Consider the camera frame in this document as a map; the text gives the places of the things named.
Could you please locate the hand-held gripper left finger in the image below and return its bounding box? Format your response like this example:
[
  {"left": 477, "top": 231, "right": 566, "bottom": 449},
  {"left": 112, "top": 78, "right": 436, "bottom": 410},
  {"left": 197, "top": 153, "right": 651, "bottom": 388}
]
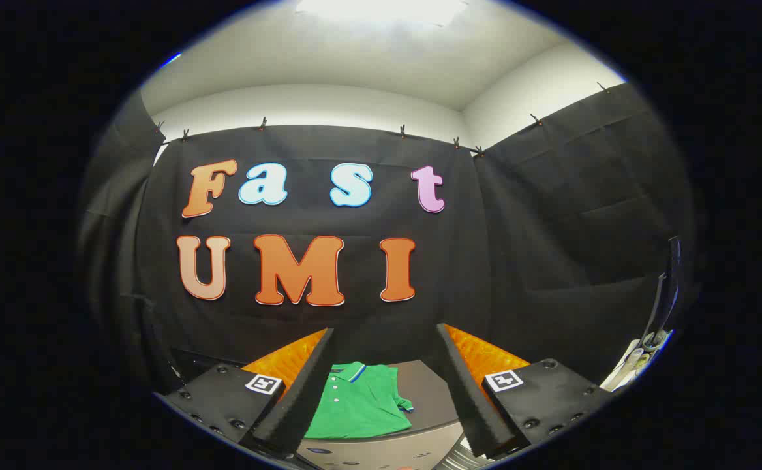
[{"left": 158, "top": 328, "right": 336, "bottom": 459}]

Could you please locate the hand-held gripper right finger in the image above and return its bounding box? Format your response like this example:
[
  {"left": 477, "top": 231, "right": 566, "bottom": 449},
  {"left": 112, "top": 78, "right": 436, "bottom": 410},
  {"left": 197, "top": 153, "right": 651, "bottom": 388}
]
[{"left": 436, "top": 322, "right": 613, "bottom": 459}]

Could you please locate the green polo shirt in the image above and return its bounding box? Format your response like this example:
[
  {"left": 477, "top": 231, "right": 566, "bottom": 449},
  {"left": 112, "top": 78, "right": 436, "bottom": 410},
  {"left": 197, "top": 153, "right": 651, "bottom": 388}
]
[{"left": 303, "top": 361, "right": 416, "bottom": 439}]

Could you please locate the black backdrop cloth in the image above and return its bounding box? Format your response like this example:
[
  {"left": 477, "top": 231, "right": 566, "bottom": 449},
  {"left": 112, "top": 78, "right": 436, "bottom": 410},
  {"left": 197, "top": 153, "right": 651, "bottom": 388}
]
[{"left": 78, "top": 82, "right": 698, "bottom": 392}]

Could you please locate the black curved upright stand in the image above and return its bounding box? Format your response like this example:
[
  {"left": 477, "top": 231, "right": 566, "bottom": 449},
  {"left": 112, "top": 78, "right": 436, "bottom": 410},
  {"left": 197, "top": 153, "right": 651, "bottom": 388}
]
[{"left": 642, "top": 236, "right": 682, "bottom": 350}]

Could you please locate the row of black cloth clips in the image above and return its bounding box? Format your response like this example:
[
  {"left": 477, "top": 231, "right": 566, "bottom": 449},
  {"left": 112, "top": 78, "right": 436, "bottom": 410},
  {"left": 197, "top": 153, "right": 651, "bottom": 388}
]
[{"left": 154, "top": 82, "right": 611, "bottom": 159}]

